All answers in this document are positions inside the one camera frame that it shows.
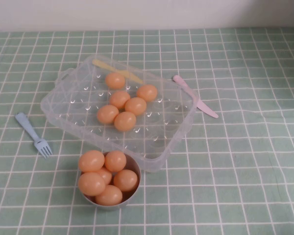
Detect orange plastic egg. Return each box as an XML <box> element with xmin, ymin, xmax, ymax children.
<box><xmin>136</xmin><ymin>84</ymin><xmax>158</xmax><ymax>103</ymax></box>
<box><xmin>109</xmin><ymin>91</ymin><xmax>131</xmax><ymax>110</ymax></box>
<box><xmin>97</xmin><ymin>104</ymin><xmax>120</xmax><ymax>125</ymax></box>
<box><xmin>113</xmin><ymin>169</ymin><xmax>139</xmax><ymax>192</ymax></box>
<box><xmin>114</xmin><ymin>111</ymin><xmax>137</xmax><ymax>132</ymax></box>
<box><xmin>104</xmin><ymin>150</ymin><xmax>127</xmax><ymax>172</ymax></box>
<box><xmin>96</xmin><ymin>166</ymin><xmax>113</xmax><ymax>186</ymax></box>
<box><xmin>104</xmin><ymin>72</ymin><xmax>126</xmax><ymax>89</ymax></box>
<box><xmin>124</xmin><ymin>97</ymin><xmax>147</xmax><ymax>116</ymax></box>
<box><xmin>77</xmin><ymin>172</ymin><xmax>106</xmax><ymax>197</ymax></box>
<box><xmin>78</xmin><ymin>150</ymin><xmax>105</xmax><ymax>173</ymax></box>
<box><xmin>95</xmin><ymin>185</ymin><xmax>123</xmax><ymax>206</ymax></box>

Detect clear plastic egg box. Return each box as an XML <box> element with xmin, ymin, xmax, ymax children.
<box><xmin>40</xmin><ymin>54</ymin><xmax>199</xmax><ymax>173</ymax></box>

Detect grey round bowl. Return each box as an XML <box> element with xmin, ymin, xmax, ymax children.
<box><xmin>77</xmin><ymin>151</ymin><xmax>141</xmax><ymax>211</ymax></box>

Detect pink plastic knife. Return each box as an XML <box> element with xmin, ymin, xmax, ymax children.
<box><xmin>172</xmin><ymin>75</ymin><xmax>219</xmax><ymax>119</ymax></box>

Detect yellow plastic knife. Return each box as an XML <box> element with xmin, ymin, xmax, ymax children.
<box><xmin>92</xmin><ymin>59</ymin><xmax>144</xmax><ymax>84</ymax></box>

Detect green checkered tablecloth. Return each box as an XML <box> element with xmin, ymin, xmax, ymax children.
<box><xmin>0</xmin><ymin>27</ymin><xmax>294</xmax><ymax>235</ymax></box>

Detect light blue plastic fork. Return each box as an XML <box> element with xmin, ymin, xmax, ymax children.
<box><xmin>15</xmin><ymin>112</ymin><xmax>53</xmax><ymax>159</ymax></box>

